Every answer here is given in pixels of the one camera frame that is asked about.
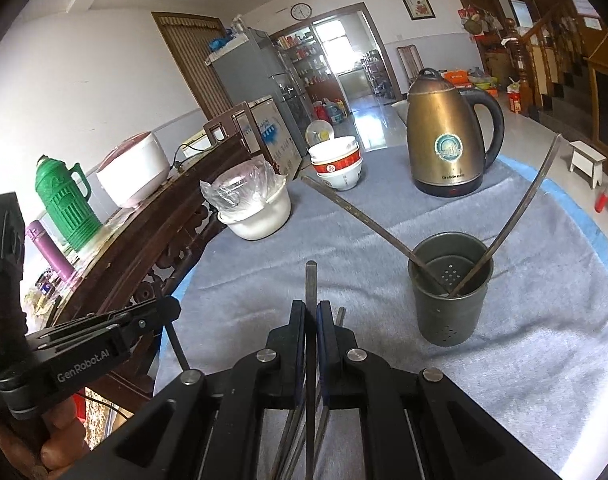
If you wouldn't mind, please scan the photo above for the dark carved wooden sideboard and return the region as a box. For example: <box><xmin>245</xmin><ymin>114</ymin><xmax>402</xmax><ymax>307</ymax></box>
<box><xmin>47</xmin><ymin>134</ymin><xmax>251</xmax><ymax>326</ymax></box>

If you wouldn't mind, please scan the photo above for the framed wall picture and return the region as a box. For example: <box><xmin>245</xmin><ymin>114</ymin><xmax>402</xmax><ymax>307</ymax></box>
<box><xmin>403</xmin><ymin>0</ymin><xmax>436</xmax><ymax>21</ymax></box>

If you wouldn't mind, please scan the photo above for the wooden chair by wall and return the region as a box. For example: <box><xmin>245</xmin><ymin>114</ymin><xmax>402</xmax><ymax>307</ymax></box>
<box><xmin>397</xmin><ymin>44</ymin><xmax>424</xmax><ymax>87</ymax></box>

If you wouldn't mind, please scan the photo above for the grey table cloth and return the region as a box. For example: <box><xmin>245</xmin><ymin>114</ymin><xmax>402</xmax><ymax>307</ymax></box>
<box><xmin>175</xmin><ymin>182</ymin><xmax>608</xmax><ymax>479</ymax></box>

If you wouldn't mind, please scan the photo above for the gold electric kettle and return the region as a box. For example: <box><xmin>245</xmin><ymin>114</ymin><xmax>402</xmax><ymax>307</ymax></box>
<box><xmin>406</xmin><ymin>68</ymin><xmax>504</xmax><ymax>197</ymax></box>

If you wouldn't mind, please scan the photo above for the purple water bottle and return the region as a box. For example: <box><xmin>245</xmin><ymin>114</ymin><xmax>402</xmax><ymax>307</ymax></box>
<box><xmin>26</xmin><ymin>220</ymin><xmax>75</xmax><ymax>283</ymax></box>

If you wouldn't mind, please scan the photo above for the round wall clock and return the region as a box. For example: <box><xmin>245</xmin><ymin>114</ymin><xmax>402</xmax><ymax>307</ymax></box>
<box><xmin>290</xmin><ymin>2</ymin><xmax>313</xmax><ymax>22</ymax></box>

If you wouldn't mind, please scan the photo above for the red white bowl stack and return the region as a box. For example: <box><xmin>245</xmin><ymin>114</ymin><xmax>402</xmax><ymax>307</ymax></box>
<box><xmin>309</xmin><ymin>136</ymin><xmax>363</xmax><ymax>191</ymax></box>

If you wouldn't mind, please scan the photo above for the dark grey utensil holder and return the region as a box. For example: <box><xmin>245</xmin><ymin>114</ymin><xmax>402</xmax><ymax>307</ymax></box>
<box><xmin>408</xmin><ymin>232</ymin><xmax>494</xmax><ymax>347</ymax></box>

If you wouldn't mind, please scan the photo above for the small white stool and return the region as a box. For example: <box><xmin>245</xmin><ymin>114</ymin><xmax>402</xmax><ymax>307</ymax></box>
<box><xmin>569</xmin><ymin>141</ymin><xmax>606</xmax><ymax>188</ymax></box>

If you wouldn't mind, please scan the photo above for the dark chopstick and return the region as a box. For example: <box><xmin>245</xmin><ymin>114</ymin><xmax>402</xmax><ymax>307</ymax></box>
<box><xmin>269</xmin><ymin>405</ymin><xmax>305</xmax><ymax>480</ymax></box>
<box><xmin>165</xmin><ymin>322</ymin><xmax>190</xmax><ymax>370</ymax></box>
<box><xmin>310</xmin><ymin>305</ymin><xmax>347</xmax><ymax>470</ymax></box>
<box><xmin>305</xmin><ymin>260</ymin><xmax>317</xmax><ymax>480</ymax></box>
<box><xmin>283</xmin><ymin>393</ymin><xmax>322</xmax><ymax>480</ymax></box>

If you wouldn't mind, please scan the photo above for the white pink rice cooker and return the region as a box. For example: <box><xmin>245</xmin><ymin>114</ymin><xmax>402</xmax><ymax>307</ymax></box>
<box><xmin>96</xmin><ymin>132</ymin><xmax>170</xmax><ymax>208</ymax></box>

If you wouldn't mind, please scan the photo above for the white pot with plastic bag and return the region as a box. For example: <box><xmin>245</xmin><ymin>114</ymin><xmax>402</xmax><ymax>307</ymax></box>
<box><xmin>200</xmin><ymin>156</ymin><xmax>292</xmax><ymax>240</ymax></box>

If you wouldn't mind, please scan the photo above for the person's left hand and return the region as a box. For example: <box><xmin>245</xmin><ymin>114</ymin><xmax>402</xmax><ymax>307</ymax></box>
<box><xmin>0</xmin><ymin>396</ymin><xmax>90</xmax><ymax>479</ymax></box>

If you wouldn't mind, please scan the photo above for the wall calendar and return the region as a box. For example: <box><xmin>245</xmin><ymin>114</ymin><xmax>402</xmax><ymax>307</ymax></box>
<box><xmin>572</xmin><ymin>0</ymin><xmax>600</xmax><ymax>18</ymax></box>

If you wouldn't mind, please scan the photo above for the grey refrigerator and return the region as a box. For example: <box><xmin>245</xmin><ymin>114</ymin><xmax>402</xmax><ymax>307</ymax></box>
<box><xmin>205</xmin><ymin>28</ymin><xmax>313</xmax><ymax>155</ymax></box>

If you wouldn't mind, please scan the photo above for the green thermos jug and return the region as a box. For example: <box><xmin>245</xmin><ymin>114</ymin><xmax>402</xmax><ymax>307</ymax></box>
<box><xmin>35</xmin><ymin>155</ymin><xmax>102</xmax><ymax>252</ymax></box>

